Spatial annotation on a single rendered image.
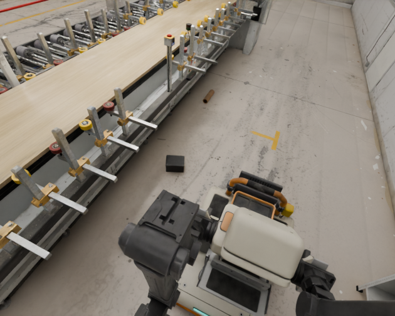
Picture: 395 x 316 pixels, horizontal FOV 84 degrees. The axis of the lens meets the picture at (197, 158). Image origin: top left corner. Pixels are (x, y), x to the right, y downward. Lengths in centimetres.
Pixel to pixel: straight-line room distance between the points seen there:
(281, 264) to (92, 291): 162
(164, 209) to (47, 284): 187
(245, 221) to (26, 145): 141
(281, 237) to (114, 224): 175
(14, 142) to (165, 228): 149
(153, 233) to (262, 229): 38
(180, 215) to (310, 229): 219
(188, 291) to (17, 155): 135
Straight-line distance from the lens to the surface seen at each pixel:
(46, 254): 132
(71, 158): 148
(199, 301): 171
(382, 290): 247
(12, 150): 172
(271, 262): 70
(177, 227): 37
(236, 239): 68
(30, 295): 224
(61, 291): 215
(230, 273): 95
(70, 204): 139
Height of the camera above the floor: 196
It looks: 49 degrees down
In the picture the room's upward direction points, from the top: 8 degrees clockwise
